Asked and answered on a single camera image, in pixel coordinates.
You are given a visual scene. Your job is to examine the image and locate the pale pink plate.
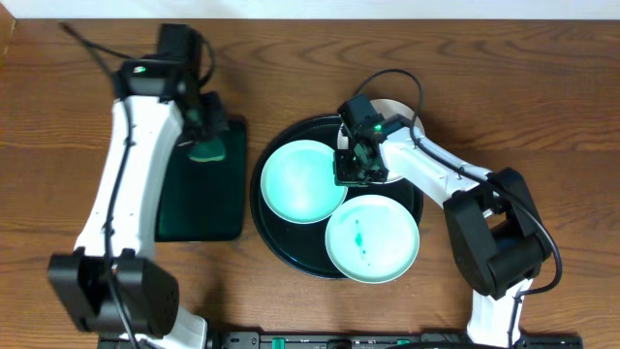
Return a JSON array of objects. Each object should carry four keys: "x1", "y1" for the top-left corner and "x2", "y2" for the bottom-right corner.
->
[{"x1": 336, "y1": 99, "x2": 425, "y2": 184}]

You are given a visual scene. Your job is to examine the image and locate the mint green plate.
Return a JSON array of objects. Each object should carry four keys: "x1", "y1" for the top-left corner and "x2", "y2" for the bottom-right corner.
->
[
  {"x1": 325, "y1": 195, "x2": 420, "y2": 284},
  {"x1": 260, "y1": 140, "x2": 348, "y2": 225}
]

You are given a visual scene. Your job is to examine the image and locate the green scouring sponge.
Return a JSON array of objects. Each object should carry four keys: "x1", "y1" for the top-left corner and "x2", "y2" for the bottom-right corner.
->
[{"x1": 188, "y1": 138, "x2": 226, "y2": 163}]

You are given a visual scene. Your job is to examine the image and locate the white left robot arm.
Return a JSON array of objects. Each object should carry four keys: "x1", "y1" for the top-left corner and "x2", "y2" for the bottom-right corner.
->
[{"x1": 47, "y1": 54, "x2": 226, "y2": 348}]

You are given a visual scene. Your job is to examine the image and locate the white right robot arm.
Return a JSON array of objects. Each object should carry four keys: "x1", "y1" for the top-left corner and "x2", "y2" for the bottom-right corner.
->
[{"x1": 335, "y1": 114, "x2": 562, "y2": 348}]

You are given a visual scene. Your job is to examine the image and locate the black round tray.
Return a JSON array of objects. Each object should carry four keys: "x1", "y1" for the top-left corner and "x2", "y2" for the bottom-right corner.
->
[{"x1": 250, "y1": 115, "x2": 423, "y2": 279}]

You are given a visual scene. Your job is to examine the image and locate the black rectangular tray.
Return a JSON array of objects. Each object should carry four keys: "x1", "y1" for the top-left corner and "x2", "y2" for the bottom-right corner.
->
[{"x1": 155, "y1": 119, "x2": 247, "y2": 242}]

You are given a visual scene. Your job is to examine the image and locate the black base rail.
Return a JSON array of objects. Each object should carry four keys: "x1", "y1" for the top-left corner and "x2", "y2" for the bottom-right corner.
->
[{"x1": 97, "y1": 330, "x2": 584, "y2": 349}]

